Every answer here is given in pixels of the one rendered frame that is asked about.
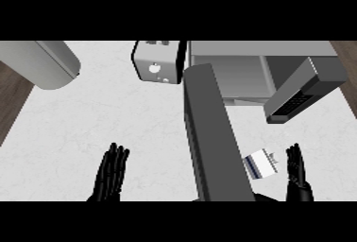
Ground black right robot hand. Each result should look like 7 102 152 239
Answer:
252 143 315 202

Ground white milk carton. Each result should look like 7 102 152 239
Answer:
242 148 281 181

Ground pale grey rounded appliance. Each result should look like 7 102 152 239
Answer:
0 41 82 91

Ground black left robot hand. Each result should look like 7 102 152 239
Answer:
85 142 131 202

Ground grey microwave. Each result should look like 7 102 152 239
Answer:
188 41 348 125

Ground dark grey microwave door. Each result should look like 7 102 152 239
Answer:
181 63 256 202

